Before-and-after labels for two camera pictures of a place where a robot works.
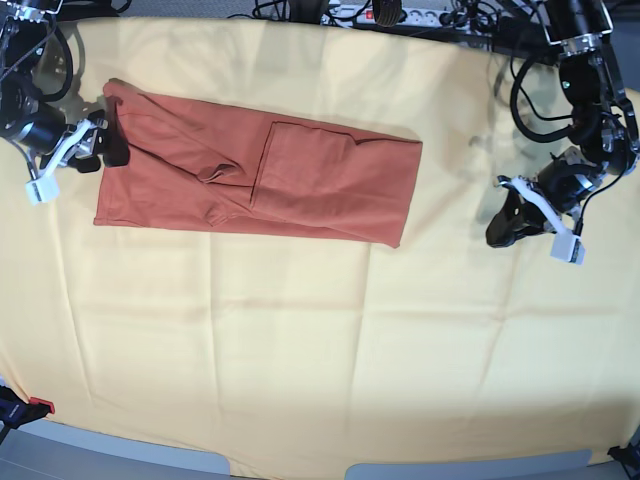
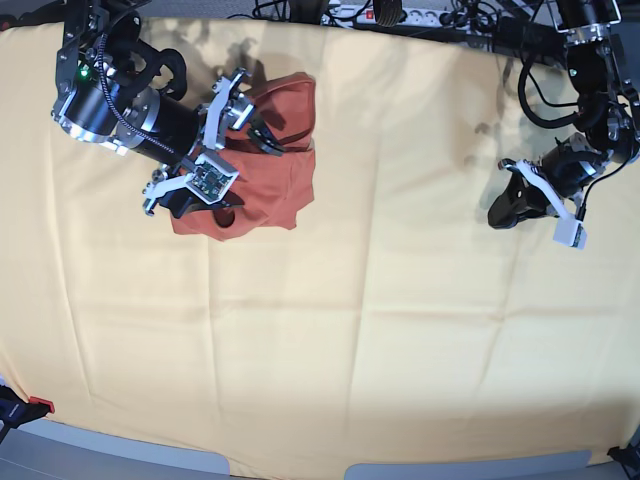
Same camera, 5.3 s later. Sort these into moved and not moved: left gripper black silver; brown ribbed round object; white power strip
Moved: left gripper black silver
Not moved: white power strip; brown ribbed round object
